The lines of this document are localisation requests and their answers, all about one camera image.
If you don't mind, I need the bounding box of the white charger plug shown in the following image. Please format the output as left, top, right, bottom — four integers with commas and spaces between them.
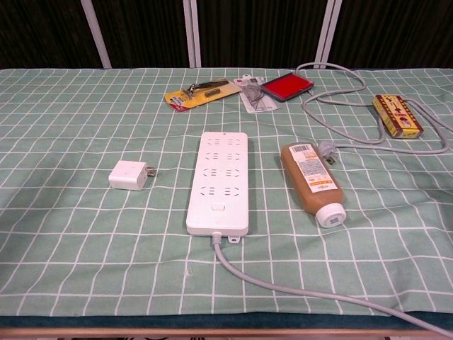
108, 159, 158, 192

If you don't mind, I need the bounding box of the white power strip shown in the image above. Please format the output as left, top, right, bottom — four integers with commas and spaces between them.
185, 131, 251, 244

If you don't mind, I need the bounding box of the clear packet with white card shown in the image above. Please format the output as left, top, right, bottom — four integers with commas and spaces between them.
233, 74, 280, 114

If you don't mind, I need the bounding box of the brown sauce bottle white cap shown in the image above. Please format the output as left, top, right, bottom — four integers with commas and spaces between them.
280, 142, 347, 229

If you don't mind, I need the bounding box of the red ink pad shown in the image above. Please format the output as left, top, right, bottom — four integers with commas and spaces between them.
260, 72, 315, 103

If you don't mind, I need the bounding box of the green checked tablecloth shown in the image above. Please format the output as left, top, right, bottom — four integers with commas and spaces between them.
0, 67, 453, 317

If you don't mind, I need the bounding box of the yellow red printed box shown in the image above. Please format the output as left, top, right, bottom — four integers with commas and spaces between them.
372, 93, 425, 138

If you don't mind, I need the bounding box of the grey power strip cable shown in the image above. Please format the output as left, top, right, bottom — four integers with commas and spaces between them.
211, 62, 453, 338

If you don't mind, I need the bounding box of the black partition screen white frame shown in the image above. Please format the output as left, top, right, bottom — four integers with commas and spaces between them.
0, 0, 453, 70

